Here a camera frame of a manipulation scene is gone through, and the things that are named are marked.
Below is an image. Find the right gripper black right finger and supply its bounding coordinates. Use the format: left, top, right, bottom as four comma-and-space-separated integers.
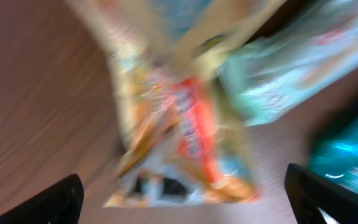
284, 164, 358, 224

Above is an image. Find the teal mouthwash bottle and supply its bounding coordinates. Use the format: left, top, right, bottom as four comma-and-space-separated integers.
308, 115, 358, 194

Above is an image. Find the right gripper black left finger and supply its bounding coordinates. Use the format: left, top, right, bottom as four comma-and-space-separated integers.
0, 174, 84, 224

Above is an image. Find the light teal packet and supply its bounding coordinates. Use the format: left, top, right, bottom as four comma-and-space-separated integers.
219, 0, 358, 126

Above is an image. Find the yellow snack chip bag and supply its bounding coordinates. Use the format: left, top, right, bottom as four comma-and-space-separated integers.
68, 0, 282, 207

